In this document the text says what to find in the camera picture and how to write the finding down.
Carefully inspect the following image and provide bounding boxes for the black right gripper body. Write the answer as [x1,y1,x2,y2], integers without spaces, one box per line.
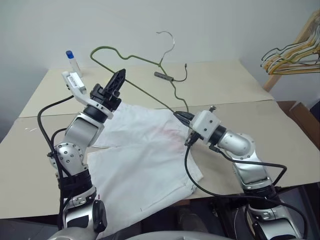
[184,124,201,147]

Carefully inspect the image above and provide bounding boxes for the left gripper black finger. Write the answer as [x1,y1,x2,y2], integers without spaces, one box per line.
[104,69,124,95]
[111,68,127,98]

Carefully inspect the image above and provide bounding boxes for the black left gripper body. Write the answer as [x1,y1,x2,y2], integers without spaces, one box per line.
[89,84,122,112]

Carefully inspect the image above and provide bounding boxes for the white shorts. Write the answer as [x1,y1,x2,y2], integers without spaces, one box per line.
[86,101,205,221]

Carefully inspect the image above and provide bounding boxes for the wooden hanger rack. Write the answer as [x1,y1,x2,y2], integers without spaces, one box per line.
[262,9,320,93]

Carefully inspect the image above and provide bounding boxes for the white bottle with blue cap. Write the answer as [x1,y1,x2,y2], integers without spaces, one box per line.
[65,50,82,79]

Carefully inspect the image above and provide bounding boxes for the beige cardboard sheet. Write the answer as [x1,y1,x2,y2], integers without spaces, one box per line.
[17,58,276,119]
[0,100,320,221]

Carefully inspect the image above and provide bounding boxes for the grey robot torso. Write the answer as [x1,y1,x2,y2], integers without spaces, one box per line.
[44,227,227,240]

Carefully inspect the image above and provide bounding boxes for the brown cardboard box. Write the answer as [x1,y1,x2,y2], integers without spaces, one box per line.
[276,99,320,187]

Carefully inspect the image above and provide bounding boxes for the bundle of hangers on rack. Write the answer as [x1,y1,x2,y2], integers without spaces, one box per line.
[267,37,320,76]

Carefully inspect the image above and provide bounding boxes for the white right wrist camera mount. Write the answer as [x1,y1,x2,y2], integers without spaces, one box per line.
[190,104,222,145]

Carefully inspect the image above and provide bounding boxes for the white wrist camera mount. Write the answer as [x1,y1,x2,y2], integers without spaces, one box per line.
[61,70,114,119]
[190,104,222,145]

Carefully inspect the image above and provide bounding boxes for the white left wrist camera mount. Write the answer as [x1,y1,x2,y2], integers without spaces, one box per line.
[61,70,114,119]

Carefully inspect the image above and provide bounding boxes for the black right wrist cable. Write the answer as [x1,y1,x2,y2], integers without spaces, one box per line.
[183,143,251,201]

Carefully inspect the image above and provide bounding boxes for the grey adapter with black cable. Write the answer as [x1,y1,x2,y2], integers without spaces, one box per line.
[153,63,189,82]

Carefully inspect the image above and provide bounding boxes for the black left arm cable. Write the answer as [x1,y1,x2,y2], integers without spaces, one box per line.
[37,96,76,227]

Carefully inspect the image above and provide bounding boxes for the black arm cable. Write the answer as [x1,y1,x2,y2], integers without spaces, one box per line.
[209,144,309,240]
[37,96,76,227]

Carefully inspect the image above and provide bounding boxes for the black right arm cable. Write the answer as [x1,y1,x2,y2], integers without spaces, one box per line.
[209,144,309,240]

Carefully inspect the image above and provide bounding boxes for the white wire hanger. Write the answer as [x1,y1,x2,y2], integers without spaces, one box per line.
[260,48,320,70]

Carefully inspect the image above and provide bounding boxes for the dark green wire hanger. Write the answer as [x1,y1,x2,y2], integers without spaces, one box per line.
[261,41,320,62]

